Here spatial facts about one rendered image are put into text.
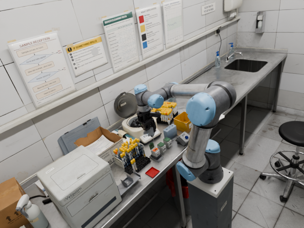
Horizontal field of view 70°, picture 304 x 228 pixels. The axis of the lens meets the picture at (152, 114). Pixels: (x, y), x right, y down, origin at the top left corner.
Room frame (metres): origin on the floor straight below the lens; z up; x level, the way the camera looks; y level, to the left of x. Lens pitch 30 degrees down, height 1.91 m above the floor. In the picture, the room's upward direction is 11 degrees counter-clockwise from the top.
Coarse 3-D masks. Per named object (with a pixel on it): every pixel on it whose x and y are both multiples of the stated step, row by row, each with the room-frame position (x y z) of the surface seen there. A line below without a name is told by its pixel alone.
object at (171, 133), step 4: (172, 124) 1.38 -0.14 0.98; (168, 128) 1.34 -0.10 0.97; (172, 128) 1.34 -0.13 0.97; (164, 132) 1.33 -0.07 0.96; (168, 132) 1.31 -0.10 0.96; (172, 132) 1.34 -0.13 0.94; (176, 132) 1.36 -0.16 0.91; (164, 136) 1.33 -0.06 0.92; (168, 136) 1.31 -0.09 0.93; (172, 136) 1.33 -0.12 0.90; (176, 136) 1.35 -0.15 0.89; (172, 140) 1.31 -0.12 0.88
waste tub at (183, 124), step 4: (184, 112) 1.54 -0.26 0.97; (176, 116) 1.49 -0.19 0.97; (180, 116) 1.51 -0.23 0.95; (184, 116) 1.54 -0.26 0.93; (176, 120) 1.44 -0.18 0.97; (180, 120) 1.51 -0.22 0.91; (184, 120) 1.54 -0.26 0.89; (188, 120) 1.51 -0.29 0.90; (176, 124) 1.44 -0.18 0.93; (180, 124) 1.41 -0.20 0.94; (184, 124) 1.38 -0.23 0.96; (188, 124) 1.38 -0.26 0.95; (176, 128) 1.45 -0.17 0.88; (180, 128) 1.41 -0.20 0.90; (184, 128) 1.38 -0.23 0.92; (188, 128) 1.37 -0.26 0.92; (188, 132) 1.37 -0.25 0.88
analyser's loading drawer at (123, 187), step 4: (136, 172) 0.99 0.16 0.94; (128, 176) 0.96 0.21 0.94; (132, 176) 0.99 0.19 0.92; (136, 176) 0.98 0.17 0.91; (140, 176) 0.97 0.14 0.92; (124, 180) 0.96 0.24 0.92; (128, 180) 0.96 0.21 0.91; (132, 180) 0.94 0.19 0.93; (136, 180) 0.95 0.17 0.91; (120, 184) 0.94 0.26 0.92; (124, 184) 0.93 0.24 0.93; (128, 184) 0.93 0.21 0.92; (132, 184) 0.93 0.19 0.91; (120, 188) 0.91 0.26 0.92; (124, 188) 0.91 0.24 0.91; (128, 188) 0.91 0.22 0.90; (120, 192) 0.88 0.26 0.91
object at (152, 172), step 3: (150, 168) 1.06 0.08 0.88; (153, 168) 1.06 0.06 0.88; (147, 171) 1.04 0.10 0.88; (150, 171) 1.04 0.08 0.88; (153, 171) 1.03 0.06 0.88; (156, 171) 1.03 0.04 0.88; (159, 171) 1.02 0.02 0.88; (147, 174) 1.01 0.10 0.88; (150, 174) 1.02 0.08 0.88; (153, 174) 1.01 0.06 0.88; (156, 174) 1.00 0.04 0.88; (153, 177) 0.99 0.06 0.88
